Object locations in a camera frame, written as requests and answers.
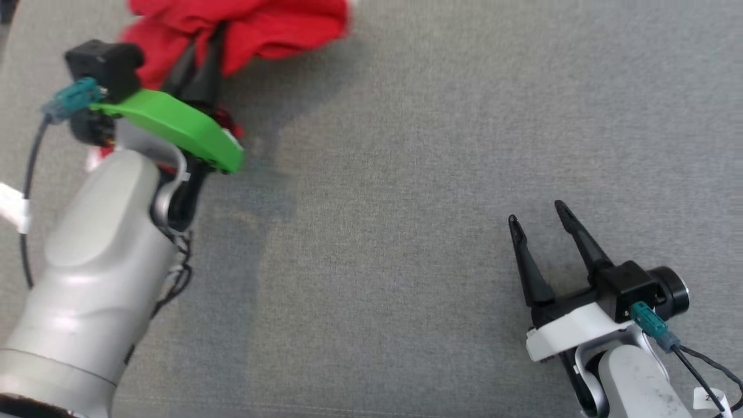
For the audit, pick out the red garment with white trim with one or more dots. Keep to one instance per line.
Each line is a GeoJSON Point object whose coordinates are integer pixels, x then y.
{"type": "Point", "coordinates": [273, 23]}

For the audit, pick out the black right wrist round module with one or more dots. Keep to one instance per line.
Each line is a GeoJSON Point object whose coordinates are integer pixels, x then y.
{"type": "Point", "coordinates": [673, 290]}

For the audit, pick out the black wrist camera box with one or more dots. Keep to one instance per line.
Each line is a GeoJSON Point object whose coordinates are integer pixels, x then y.
{"type": "Point", "coordinates": [104, 64]}
{"type": "Point", "coordinates": [624, 287]}

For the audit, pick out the black left wrist round module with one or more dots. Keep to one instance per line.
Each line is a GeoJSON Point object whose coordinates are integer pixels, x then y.
{"type": "Point", "coordinates": [87, 125]}

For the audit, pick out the grey fabric sofa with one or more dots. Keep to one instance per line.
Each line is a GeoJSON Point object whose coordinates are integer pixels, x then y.
{"type": "Point", "coordinates": [406, 174]}

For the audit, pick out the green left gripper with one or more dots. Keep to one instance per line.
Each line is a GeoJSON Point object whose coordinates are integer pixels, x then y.
{"type": "Point", "coordinates": [174, 125]}

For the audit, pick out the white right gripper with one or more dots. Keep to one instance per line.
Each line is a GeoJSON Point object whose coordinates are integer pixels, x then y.
{"type": "Point", "coordinates": [580, 334]}

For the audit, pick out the black wrist round module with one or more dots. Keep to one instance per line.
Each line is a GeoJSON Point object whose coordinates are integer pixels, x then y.
{"type": "Point", "coordinates": [673, 290]}
{"type": "Point", "coordinates": [87, 125]}

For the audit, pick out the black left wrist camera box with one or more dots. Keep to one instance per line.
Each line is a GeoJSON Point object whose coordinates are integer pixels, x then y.
{"type": "Point", "coordinates": [104, 64]}

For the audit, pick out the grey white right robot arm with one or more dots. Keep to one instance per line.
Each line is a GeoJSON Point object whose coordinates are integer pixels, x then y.
{"type": "Point", "coordinates": [633, 383]}

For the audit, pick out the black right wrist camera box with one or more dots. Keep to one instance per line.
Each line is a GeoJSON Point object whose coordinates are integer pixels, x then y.
{"type": "Point", "coordinates": [624, 287]}

